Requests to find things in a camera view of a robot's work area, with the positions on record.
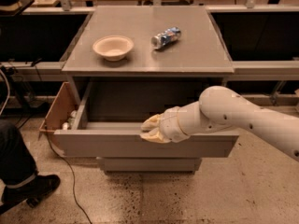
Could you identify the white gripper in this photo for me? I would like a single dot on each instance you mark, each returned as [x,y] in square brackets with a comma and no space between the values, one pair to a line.
[169,124]

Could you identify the grey top drawer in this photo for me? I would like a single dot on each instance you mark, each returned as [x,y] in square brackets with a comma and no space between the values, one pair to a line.
[110,114]

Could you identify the grey drawer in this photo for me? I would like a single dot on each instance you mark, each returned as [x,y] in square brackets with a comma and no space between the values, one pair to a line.
[148,164]
[110,114]

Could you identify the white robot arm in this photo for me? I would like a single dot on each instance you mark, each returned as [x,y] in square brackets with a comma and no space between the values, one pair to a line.
[218,108]

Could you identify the grey lower drawer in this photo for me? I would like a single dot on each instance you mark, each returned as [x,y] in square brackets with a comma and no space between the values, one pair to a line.
[148,164]

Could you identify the grey drawer cabinet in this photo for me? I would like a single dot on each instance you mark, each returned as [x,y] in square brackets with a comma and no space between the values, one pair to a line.
[198,56]

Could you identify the white items in box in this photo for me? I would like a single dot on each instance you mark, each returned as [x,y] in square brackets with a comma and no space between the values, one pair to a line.
[70,121]

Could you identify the white paper bowl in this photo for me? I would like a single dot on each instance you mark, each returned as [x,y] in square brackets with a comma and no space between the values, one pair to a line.
[113,47]

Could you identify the brown wooden box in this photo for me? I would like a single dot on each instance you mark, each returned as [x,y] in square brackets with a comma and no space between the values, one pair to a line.
[64,103]

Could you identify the blue silver soda can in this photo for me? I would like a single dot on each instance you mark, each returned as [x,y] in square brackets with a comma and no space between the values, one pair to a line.
[166,37]

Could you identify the black shoe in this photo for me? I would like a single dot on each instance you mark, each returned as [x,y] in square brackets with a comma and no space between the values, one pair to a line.
[41,185]

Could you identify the black trouser leg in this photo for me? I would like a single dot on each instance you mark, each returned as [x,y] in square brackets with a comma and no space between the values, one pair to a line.
[17,166]

